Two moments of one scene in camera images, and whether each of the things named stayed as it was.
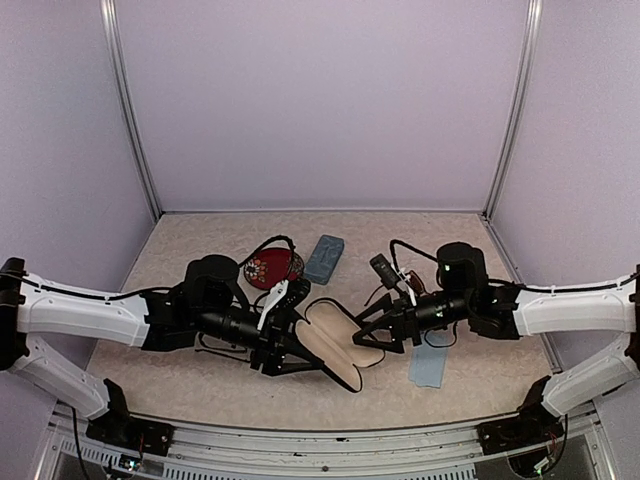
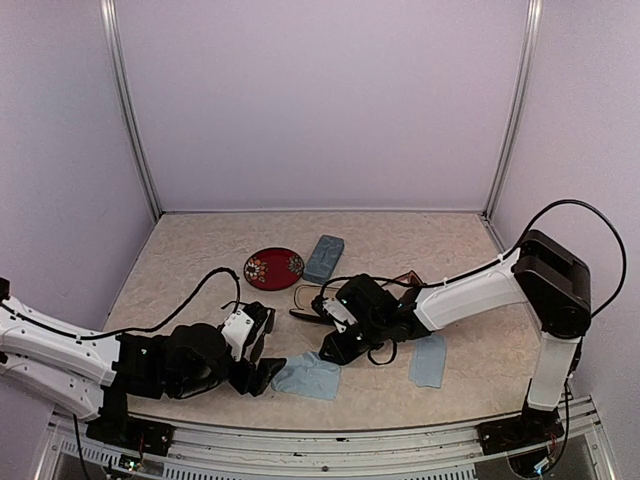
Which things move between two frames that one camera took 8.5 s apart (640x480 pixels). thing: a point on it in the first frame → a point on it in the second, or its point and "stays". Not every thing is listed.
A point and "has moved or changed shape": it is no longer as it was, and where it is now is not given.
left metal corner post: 109,13 stays
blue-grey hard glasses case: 324,258 stays
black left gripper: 275,329 → 261,376
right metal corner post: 517,106 stays
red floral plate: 270,266 stays
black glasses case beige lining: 328,338 has moved or changed shape
